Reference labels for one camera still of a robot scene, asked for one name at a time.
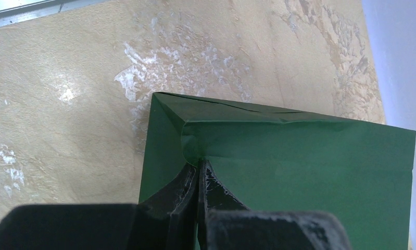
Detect green paper bag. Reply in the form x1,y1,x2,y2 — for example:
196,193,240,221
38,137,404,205
139,92,416,249

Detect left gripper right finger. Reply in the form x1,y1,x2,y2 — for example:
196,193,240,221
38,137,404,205
197,160,352,249

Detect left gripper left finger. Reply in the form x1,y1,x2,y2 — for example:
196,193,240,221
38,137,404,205
0,164,198,249

